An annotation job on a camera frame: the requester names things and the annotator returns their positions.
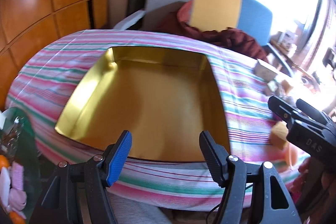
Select white tall carton box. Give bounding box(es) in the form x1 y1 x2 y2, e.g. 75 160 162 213
253 59 278 83

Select dark red jacket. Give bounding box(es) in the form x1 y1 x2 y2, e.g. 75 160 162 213
153 0 268 63

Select wooden wardrobe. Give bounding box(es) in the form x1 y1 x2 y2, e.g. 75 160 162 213
1 0 108 109

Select green bag with items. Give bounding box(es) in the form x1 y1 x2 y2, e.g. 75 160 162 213
1 107 42 222

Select yellow sponge piece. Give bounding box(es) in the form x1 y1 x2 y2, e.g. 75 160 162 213
269 122 288 150

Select striped pink green tablecloth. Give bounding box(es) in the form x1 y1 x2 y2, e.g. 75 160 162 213
6 30 298 211

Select grey yellow blue armchair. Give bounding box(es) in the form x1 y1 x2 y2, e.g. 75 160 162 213
114 0 293 77

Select gold tin box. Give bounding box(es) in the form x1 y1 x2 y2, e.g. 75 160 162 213
55 46 230 162

